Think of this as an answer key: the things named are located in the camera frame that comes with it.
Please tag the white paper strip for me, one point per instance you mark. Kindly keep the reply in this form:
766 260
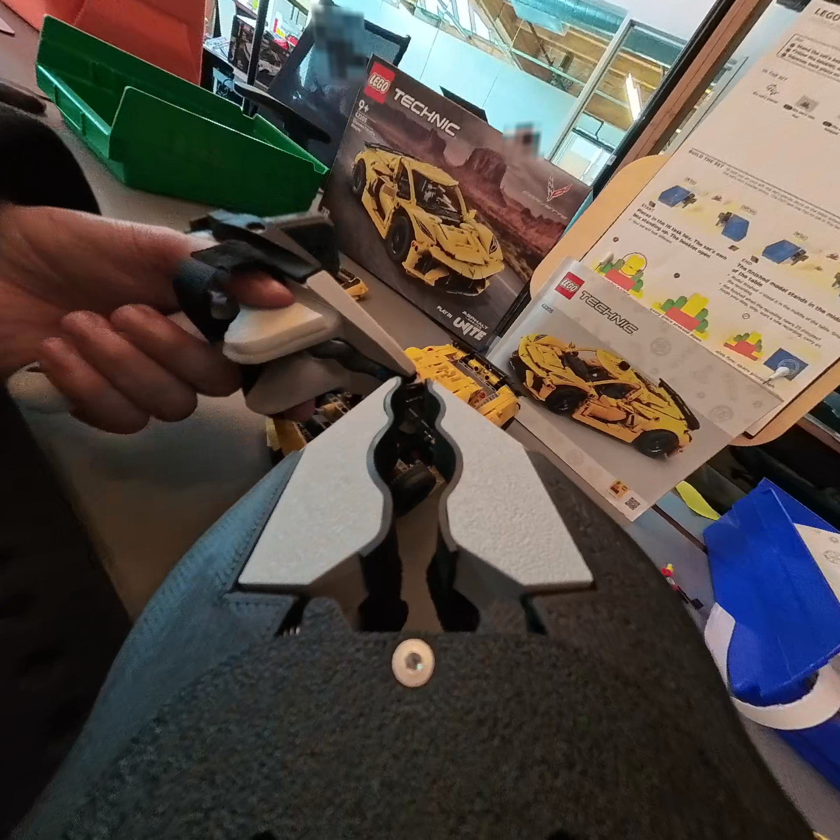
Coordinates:
774 715

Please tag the yellow plastic strip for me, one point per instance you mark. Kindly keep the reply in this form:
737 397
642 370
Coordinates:
695 499

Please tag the printed paper sheets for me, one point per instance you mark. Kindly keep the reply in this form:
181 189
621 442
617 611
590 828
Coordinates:
820 544

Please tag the black mesh office chair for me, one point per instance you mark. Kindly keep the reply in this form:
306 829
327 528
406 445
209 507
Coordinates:
295 98

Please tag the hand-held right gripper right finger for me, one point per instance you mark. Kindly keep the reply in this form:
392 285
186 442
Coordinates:
518 518

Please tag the green plastic bin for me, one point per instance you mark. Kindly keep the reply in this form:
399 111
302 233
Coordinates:
197 151

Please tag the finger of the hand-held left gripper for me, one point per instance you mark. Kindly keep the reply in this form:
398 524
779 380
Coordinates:
348 315
289 387

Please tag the person's left hand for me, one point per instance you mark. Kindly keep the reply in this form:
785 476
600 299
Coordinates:
79 275

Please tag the printed task instruction sheet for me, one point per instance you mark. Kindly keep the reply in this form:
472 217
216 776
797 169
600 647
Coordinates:
754 164

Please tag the wooden display board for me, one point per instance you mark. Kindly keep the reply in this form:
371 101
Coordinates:
610 197

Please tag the red paper bag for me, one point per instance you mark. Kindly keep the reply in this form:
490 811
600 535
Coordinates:
144 33

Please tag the toy car packaging box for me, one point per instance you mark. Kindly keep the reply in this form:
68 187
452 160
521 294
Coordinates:
407 131

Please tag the yellow car roof assembly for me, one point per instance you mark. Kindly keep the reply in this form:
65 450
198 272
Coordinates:
354 285

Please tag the yellow toy brick car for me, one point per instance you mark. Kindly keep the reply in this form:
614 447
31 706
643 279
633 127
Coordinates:
459 374

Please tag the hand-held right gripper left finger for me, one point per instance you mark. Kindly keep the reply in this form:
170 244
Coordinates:
308 518

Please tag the white car instruction manual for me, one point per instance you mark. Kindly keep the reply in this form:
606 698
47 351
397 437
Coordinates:
590 315

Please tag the blue plastic storage bin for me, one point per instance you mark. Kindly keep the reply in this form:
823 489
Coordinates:
761 604

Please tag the scattered red black brick pieces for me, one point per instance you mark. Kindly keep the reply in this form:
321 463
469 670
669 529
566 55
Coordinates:
669 574

